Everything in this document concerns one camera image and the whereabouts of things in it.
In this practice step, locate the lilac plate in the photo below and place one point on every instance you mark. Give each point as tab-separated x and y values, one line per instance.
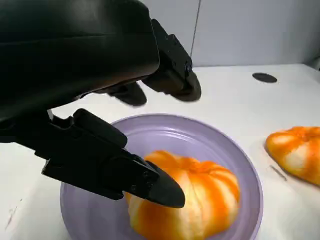
200	140

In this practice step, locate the orange and white bread roll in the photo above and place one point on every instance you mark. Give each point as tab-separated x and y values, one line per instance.
200	197
297	152

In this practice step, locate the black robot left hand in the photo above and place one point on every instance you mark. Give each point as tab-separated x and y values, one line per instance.
62	50

